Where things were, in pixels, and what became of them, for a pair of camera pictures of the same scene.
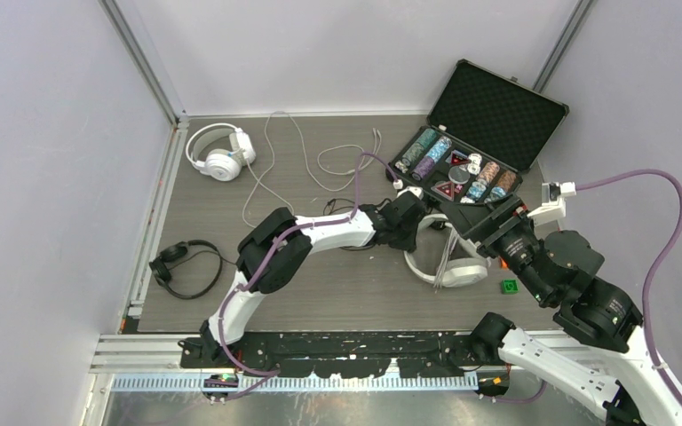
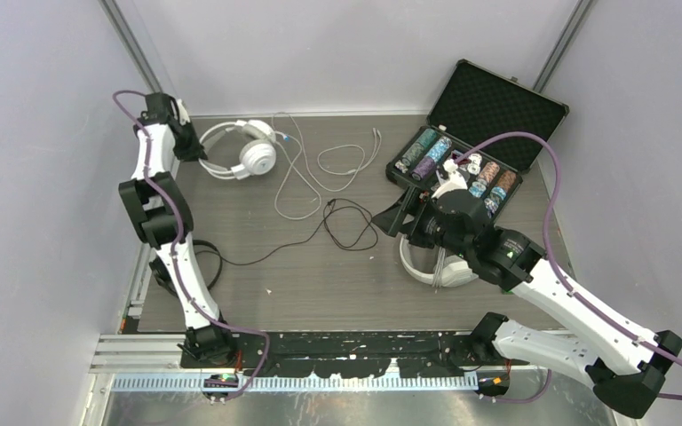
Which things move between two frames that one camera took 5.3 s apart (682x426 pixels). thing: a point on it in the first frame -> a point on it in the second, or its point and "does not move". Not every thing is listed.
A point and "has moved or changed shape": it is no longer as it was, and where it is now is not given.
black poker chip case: (484, 133) does not move
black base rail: (344, 354) does not move
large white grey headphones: (471, 269) does not move
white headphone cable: (257, 178) -> (282, 179)
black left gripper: (409, 243) -> (195, 153)
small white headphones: (220, 150) has moved or changed shape
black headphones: (159, 266) does not move
